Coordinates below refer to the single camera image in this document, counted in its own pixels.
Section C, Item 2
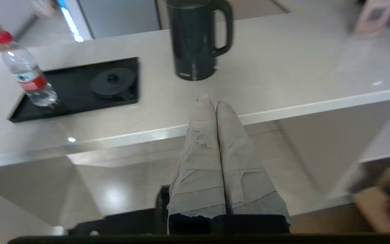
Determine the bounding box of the silver refrigerator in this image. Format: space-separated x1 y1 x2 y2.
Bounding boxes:
77 0 163 39

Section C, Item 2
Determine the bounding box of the black rectangular tray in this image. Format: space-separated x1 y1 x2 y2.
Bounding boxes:
8 57 140 123

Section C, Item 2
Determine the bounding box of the pink QR code card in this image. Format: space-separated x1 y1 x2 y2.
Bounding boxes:
352 0 390 36

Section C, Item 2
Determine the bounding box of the water bottle red cap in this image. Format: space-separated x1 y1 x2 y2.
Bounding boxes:
0 30 59 108

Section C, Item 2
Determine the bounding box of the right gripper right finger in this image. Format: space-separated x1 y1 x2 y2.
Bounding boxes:
215 101 291 224

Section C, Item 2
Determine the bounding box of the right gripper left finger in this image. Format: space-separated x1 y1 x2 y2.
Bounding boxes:
168 91 228 217

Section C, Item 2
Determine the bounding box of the black round kettle base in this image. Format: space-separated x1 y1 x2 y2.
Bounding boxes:
91 67 136 99

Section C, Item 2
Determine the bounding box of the black electric kettle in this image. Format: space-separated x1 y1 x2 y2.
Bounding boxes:
166 0 234 81

